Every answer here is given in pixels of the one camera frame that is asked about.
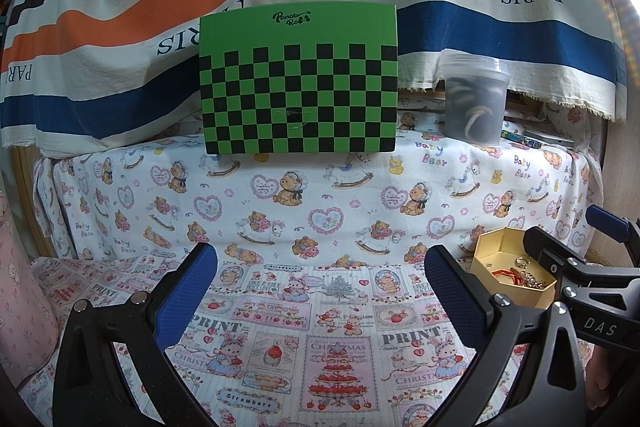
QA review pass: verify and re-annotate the translucent plastic container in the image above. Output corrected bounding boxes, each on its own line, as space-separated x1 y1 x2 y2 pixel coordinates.
438 53 510 145

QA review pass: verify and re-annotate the patchwork print cloth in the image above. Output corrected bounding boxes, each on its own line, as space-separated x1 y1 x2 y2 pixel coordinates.
20 252 596 427

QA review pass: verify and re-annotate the gold octagonal box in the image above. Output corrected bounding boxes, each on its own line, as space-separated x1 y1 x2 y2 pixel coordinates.
470 227 560 309

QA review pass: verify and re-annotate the white bear print cloth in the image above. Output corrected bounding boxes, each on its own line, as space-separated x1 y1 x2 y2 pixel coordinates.
32 89 601 269

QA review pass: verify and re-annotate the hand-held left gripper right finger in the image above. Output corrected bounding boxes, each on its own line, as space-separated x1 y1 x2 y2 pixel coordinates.
424 244 588 427

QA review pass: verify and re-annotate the pink cloth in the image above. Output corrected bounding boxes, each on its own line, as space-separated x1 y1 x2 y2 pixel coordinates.
0 192 61 390

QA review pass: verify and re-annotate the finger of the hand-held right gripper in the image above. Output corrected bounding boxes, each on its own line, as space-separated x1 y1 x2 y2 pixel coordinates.
586 205 640 268
522 226 608 304

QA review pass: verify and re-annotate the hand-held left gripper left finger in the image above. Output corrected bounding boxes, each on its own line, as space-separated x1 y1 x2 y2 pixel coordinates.
52 242 218 427

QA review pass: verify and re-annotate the green black checkered board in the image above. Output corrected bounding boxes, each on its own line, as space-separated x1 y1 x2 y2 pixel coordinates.
198 4 401 156

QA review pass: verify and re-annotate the colourful pen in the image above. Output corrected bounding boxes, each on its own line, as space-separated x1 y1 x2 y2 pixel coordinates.
500 131 539 148

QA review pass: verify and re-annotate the wooden bed frame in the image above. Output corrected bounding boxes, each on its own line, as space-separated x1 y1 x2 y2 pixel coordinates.
12 146 56 258

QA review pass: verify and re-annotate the white flat object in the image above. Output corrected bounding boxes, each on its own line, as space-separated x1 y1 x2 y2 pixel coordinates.
522 129 576 146

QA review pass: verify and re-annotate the silver key ring with chain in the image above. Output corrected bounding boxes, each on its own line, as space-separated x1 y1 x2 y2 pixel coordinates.
514 256 550 291

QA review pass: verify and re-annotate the person's right hand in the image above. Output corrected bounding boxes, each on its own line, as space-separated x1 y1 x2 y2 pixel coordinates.
586 347 628 408

